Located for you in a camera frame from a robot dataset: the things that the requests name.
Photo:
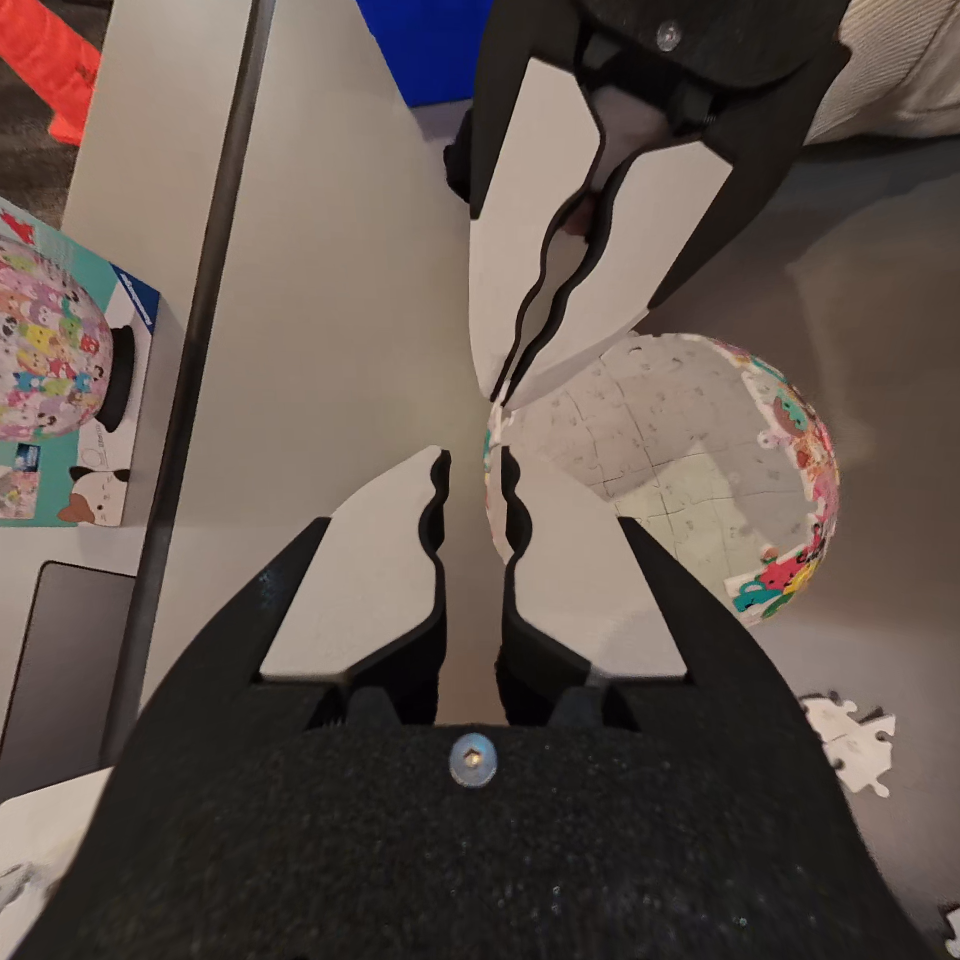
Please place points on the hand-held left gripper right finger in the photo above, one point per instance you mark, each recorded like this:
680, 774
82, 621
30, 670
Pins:
593, 600

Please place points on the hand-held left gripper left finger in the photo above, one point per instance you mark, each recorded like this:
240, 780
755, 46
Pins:
353, 600

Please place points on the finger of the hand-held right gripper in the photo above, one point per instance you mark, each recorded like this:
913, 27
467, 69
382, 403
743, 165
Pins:
653, 240
525, 180

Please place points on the colourful puzzle ball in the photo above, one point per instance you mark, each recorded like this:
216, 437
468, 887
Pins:
705, 450

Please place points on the person's right forearm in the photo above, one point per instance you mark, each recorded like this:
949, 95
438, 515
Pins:
900, 60

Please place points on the white puzzle piece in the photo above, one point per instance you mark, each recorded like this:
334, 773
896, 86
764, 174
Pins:
848, 743

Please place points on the puzzle box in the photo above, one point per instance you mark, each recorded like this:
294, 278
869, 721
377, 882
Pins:
60, 345

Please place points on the blue plastic bin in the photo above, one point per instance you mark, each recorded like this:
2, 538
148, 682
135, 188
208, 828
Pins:
428, 45

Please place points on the orange plastic object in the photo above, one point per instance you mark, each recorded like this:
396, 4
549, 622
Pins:
45, 60

